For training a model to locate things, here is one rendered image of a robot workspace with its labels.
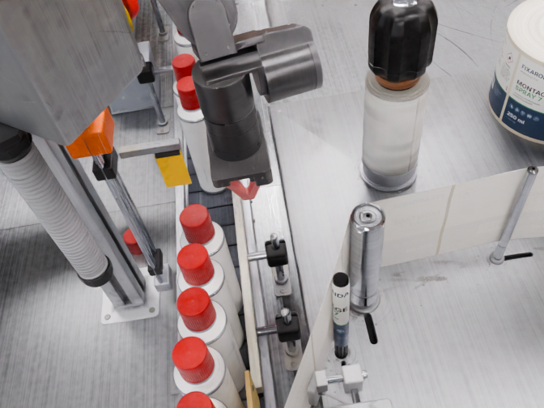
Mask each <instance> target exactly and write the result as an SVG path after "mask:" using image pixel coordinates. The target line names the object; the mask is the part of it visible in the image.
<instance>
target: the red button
mask: <svg viewBox="0 0 544 408"><path fill-rule="evenodd" d="M122 2H123V5H124V6H125V8H126V10H127V11H128V13H129V15H130V18H131V20H132V19H133V18H134V17H135V16H136V15H137V14H138V9H139V7H138V0H122Z"/></svg>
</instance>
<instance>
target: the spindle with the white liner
mask: <svg viewBox="0 0 544 408"><path fill-rule="evenodd" d="M437 27H438V15H437V11H436V7H435V5H434V3H433V1H432V0H377V2H376V4H375V5H374V7H373V8H372V11H371V13H370V16H369V33H368V66H369V68H370V70H369V71H368V73H367V75H366V77H365V95H364V116H363V150H362V152H361V160H362V162H361V164H360V174H361V177H362V178H363V180H364V181H365V182H366V183H367V184H368V185H370V186H371V187H372V188H374V189H378V190H381V191H386V192H393V191H398V190H402V189H405V188H406V187H408V186H410V185H411V184H412V183H413V182H414V180H415V178H416V176H417V173H418V167H417V165H418V162H419V147H420V140H421V135H422V131H423V120H424V115H425V111H426V107H427V94H428V90H429V86H430V78H429V76H428V74H427V72H426V68H427V67H428V66H430V65H431V62H432V58H433V53H434V48H435V42H436V32H437Z"/></svg>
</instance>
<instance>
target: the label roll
mask: <svg viewBox="0 0 544 408"><path fill-rule="evenodd" d="M488 104H489V108H490V110H491V112H492V114H493V116H494V117H495V119H496V120H497V121H498V122H499V123H500V124H501V125H502V126H503V127H505V128H506V129H507V130H509V131H511V132H512V133H514V134H516V135H518V136H520V137H522V138H525V139H527V140H529V141H532V142H537V143H541V144H544V0H526V1H524V2H523V3H521V4H520V5H519V6H517V7H516V8H515V9H514V10H513V11H512V13H511V14H510V16H509V18H508V23H507V27H506V30H505V33H504V38H503V42H502V45H501V48H500V51H499V56H498V60H497V63H496V66H495V72H494V75H493V78H492V81H491V86H490V90H489V93H488Z"/></svg>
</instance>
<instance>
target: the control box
mask: <svg viewBox="0 0 544 408"><path fill-rule="evenodd" d="M141 57H142V56H141V53H140V51H139V48H138V44H137V41H136V40H135V37H134V29H133V24H132V21H131V18H130V15H129V13H128V11H127V10H126V8H125V6H124V5H123V2H122V0H0V122H1V123H3V124H6V125H9V126H12V127H15V128H16V129H19V130H23V131H25V132H28V133H30V134H34V135H36V136H39V137H41V138H45V139H48V140H49V141H52V142H55V143H58V144H61V145H63V146H69V145H70V144H72V143H73V141H74V140H75V139H76V138H77V137H78V136H79V135H80V134H81V133H82V132H83V131H84V130H85V129H86V128H87V127H88V126H89V125H90V124H91V123H92V122H93V121H94V120H95V119H96V118H97V117H98V116H99V115H100V114H101V113H102V112H103V111H104V110H105V109H106V108H107V107H108V106H109V105H110V104H111V103H112V102H113V101H114V100H115V99H116V98H117V97H118V96H119V95H120V94H121V93H122V92H123V91H124V90H125V89H126V88H127V86H128V85H129V84H130V83H131V82H132V81H133V80H134V79H135V78H136V77H137V76H138V75H139V74H140V73H141V72H142V63H141V60H140V59H141Z"/></svg>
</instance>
